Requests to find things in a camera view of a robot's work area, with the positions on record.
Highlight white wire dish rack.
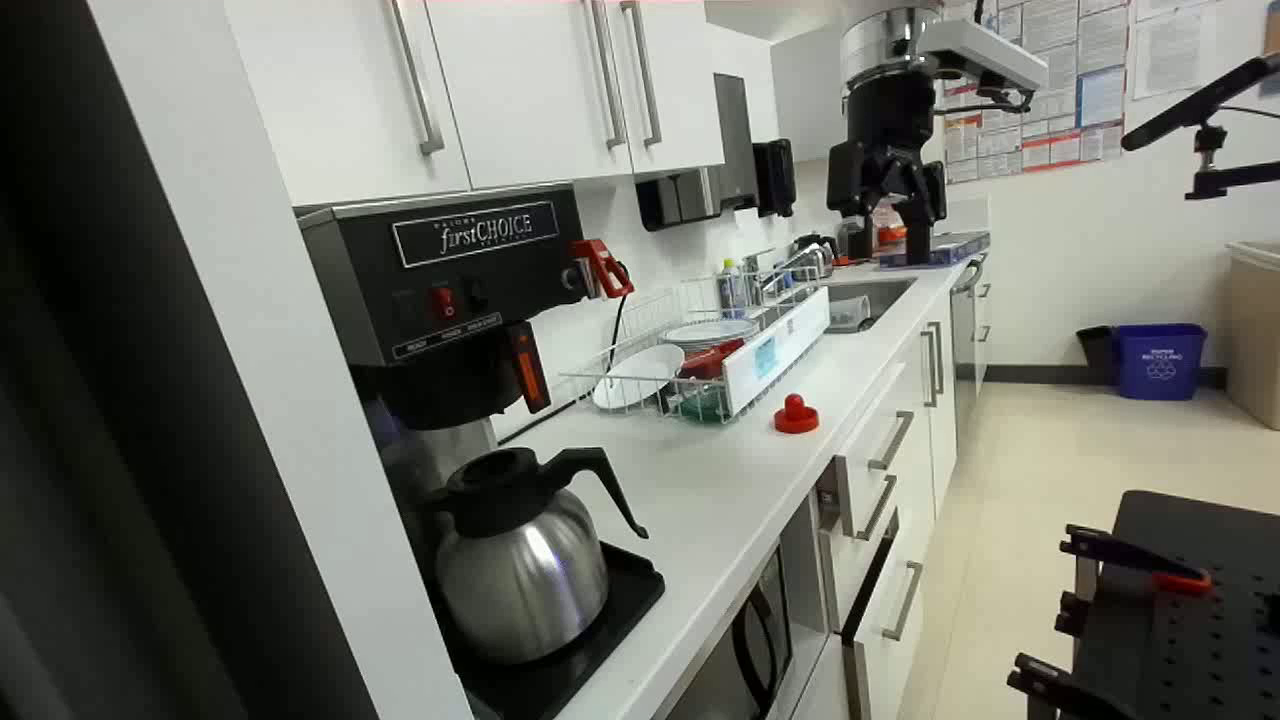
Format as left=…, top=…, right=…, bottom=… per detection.
left=529, top=284, right=763, bottom=431

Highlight white base cabinet door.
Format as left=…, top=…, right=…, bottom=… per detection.
left=916, top=293, right=963, bottom=522

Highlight red and white bottle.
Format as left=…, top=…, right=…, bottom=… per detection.
left=870, top=205, right=911, bottom=266

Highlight red and white poster strip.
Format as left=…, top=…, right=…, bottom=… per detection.
left=1017, top=126, right=1133, bottom=176

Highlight white wall cabinet door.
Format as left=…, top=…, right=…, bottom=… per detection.
left=219, top=0, right=473, bottom=211
left=424, top=0, right=636, bottom=191
left=602, top=0, right=727, bottom=180

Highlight white cabinet doors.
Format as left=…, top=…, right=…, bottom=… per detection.
left=832, top=356, right=928, bottom=515

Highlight red round puck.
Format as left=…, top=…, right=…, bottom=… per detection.
left=771, top=392, right=823, bottom=441

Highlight white box with blue label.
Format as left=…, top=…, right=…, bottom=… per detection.
left=716, top=284, right=832, bottom=420

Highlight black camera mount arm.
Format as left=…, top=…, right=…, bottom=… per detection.
left=1117, top=51, right=1280, bottom=205

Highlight white kitchen drawer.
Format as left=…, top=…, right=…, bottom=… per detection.
left=820, top=453, right=922, bottom=633
left=836, top=525, right=931, bottom=720

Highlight red cup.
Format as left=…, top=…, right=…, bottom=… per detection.
left=680, top=335, right=747, bottom=383

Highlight steel kitchen sink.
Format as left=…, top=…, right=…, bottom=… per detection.
left=823, top=273, right=922, bottom=335

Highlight white tall cabinet panel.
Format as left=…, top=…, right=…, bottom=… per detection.
left=83, top=0, right=476, bottom=720

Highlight steel carafe with black lid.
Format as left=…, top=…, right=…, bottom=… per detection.
left=419, top=443, right=653, bottom=668

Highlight steel wall cabinet handle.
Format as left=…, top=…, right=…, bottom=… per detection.
left=616, top=0, right=667, bottom=152
left=580, top=0, right=627, bottom=152
left=379, top=0, right=448, bottom=160

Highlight black soap dispenser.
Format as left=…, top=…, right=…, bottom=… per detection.
left=751, top=138, right=798, bottom=219

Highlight steel base cabinet handle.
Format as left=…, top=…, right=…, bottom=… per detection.
left=916, top=316, right=946, bottom=411

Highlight black clamp with red tip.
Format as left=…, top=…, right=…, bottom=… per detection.
left=1055, top=522, right=1218, bottom=600

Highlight dish soap bottle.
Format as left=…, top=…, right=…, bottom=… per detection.
left=716, top=255, right=751, bottom=324

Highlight black perforated breadboard table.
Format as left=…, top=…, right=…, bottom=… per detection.
left=1062, top=490, right=1280, bottom=720

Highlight white paper notice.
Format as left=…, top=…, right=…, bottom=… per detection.
left=1124, top=0, right=1218, bottom=104

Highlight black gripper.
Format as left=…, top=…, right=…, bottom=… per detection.
left=842, top=70, right=942, bottom=269

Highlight built-in microwave oven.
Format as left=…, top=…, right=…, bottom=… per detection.
left=660, top=514, right=807, bottom=720

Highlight blue recycling bin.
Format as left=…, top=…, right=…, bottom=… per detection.
left=1111, top=319, right=1212, bottom=405

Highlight black appliance side panel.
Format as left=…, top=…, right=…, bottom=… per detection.
left=0, top=0, right=383, bottom=720

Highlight blue framed paper notice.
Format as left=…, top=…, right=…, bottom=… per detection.
left=1070, top=59, right=1133, bottom=131

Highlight black trash bin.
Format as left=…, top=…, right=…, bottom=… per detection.
left=1070, top=324, right=1119, bottom=383

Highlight brushed steel drawer handle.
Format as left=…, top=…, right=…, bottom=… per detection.
left=869, top=410, right=918, bottom=475
left=874, top=556, right=928, bottom=643
left=850, top=472, right=905, bottom=544

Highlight black coffee maker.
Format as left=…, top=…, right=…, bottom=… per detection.
left=296, top=184, right=667, bottom=720

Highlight beige storage cabinet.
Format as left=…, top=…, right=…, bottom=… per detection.
left=1223, top=235, right=1280, bottom=431

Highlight chrome kitchen faucet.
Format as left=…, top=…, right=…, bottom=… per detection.
left=755, top=235, right=838, bottom=308

